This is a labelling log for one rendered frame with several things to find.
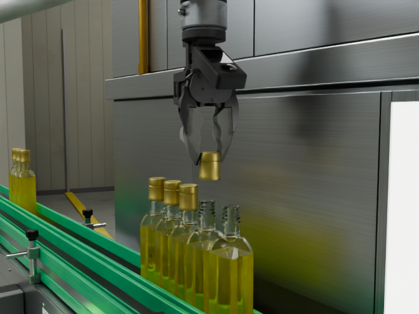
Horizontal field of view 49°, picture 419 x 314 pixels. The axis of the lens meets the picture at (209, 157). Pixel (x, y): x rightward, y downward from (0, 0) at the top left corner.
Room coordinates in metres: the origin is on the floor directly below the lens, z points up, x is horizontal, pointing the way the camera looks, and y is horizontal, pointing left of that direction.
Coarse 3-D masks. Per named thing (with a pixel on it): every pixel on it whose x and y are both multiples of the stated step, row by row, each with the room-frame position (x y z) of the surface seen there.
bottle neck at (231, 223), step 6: (228, 204) 0.75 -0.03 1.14; (234, 204) 0.74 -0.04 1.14; (222, 210) 0.74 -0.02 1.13; (228, 210) 0.72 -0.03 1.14; (234, 210) 0.72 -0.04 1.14; (228, 216) 0.72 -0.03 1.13; (234, 216) 0.72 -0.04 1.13; (222, 222) 0.73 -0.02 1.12; (228, 222) 0.72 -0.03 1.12; (234, 222) 0.72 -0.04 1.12; (222, 228) 0.73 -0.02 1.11; (228, 228) 0.72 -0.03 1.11; (234, 228) 0.72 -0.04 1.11; (222, 234) 0.73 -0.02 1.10; (228, 234) 0.72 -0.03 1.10; (234, 234) 0.72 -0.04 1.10
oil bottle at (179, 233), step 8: (176, 224) 0.83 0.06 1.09; (184, 224) 0.81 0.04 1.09; (192, 224) 0.81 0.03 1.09; (176, 232) 0.81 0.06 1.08; (184, 232) 0.80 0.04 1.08; (176, 240) 0.81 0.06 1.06; (184, 240) 0.79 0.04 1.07; (176, 248) 0.81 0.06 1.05; (184, 248) 0.79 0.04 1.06; (176, 256) 0.81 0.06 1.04; (184, 256) 0.79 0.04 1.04; (176, 264) 0.81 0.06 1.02; (184, 264) 0.79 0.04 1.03; (176, 272) 0.81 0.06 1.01; (184, 272) 0.79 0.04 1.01; (176, 280) 0.81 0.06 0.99; (184, 280) 0.79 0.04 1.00; (176, 288) 0.81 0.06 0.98; (184, 288) 0.79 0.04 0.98; (176, 296) 0.81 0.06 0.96; (184, 296) 0.79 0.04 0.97
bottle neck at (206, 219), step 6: (204, 204) 0.77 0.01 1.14; (210, 204) 0.77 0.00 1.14; (204, 210) 0.77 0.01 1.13; (210, 210) 0.77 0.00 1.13; (198, 216) 0.77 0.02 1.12; (204, 216) 0.77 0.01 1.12; (210, 216) 0.77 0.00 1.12; (204, 222) 0.77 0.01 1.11; (210, 222) 0.77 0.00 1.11; (198, 228) 0.78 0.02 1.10; (204, 228) 0.77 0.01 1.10; (210, 228) 0.77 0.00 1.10
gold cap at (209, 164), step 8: (208, 152) 0.74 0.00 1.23; (216, 152) 0.74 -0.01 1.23; (200, 160) 0.73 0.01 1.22; (208, 160) 0.72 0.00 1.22; (216, 160) 0.73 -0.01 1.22; (200, 168) 0.73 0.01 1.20; (208, 168) 0.72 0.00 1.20; (216, 168) 0.73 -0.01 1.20; (200, 176) 0.73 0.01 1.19; (208, 176) 0.72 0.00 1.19; (216, 176) 0.73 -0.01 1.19
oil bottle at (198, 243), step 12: (192, 240) 0.77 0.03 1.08; (204, 240) 0.75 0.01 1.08; (192, 252) 0.77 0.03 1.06; (204, 252) 0.74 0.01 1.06; (192, 264) 0.77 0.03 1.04; (204, 264) 0.74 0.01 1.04; (192, 276) 0.77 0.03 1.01; (204, 276) 0.74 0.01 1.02; (192, 288) 0.77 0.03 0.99; (204, 288) 0.74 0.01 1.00; (192, 300) 0.77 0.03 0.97; (204, 300) 0.74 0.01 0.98; (204, 312) 0.74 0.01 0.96
